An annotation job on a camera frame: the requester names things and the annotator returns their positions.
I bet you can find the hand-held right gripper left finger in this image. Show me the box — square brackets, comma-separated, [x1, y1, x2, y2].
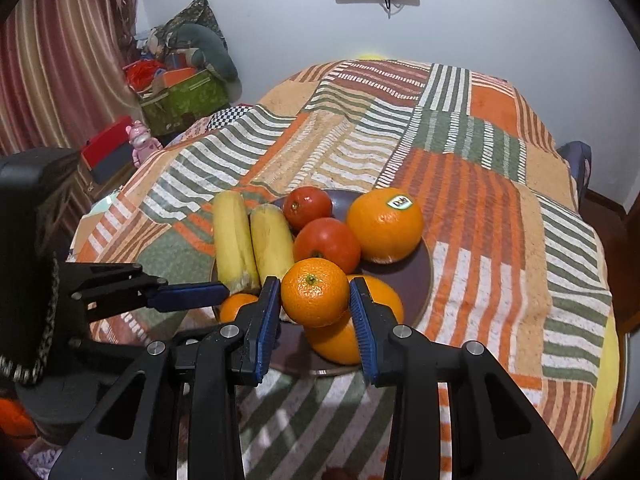
[47, 276, 282, 480]

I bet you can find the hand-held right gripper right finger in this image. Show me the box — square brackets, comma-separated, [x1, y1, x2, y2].
[348, 276, 576, 480]

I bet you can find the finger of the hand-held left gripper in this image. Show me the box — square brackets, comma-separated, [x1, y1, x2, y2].
[70, 321, 236, 362]
[65, 262, 231, 323]

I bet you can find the large plain orange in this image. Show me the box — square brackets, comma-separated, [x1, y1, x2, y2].
[304, 275, 405, 366]

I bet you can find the small mandarin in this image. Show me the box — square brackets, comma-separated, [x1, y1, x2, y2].
[219, 293, 260, 324]
[280, 258, 351, 328]

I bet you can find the purple round plate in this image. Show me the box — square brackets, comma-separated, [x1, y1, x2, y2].
[210, 189, 435, 377]

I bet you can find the yellow corn cob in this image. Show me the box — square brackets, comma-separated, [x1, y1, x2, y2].
[212, 190, 261, 295]
[250, 205, 296, 291]

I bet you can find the red tomato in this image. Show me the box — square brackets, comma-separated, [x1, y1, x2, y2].
[293, 218, 362, 277]
[283, 186, 333, 232]

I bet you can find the large orange with sticker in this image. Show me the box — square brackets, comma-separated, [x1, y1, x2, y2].
[346, 188, 425, 265]

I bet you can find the red gift box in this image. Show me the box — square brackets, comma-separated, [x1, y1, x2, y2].
[80, 116, 133, 171]

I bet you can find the pink bunny toy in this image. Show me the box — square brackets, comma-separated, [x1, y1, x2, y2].
[127, 121, 163, 166]

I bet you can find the striped brown curtain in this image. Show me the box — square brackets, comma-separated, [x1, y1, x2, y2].
[0, 0, 138, 157]

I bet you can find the red plastic bag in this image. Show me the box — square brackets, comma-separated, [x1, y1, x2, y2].
[124, 59, 166, 92]

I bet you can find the floral checkered quilt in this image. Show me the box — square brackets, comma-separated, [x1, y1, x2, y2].
[165, 102, 251, 148]

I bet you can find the green storage box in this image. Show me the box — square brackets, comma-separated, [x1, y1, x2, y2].
[139, 69, 232, 136]

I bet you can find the orange cardboard box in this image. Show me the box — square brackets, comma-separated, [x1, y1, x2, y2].
[152, 67, 198, 89]

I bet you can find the striped patchwork blanket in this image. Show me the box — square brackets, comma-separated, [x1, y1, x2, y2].
[65, 59, 618, 480]

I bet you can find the grey plush pillow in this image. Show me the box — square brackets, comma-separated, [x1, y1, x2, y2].
[170, 24, 240, 83]

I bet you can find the dark patterned cushion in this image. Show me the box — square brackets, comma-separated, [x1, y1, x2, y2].
[167, 0, 228, 51]

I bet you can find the yellow cloth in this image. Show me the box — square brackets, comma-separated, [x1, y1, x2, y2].
[585, 310, 627, 471]

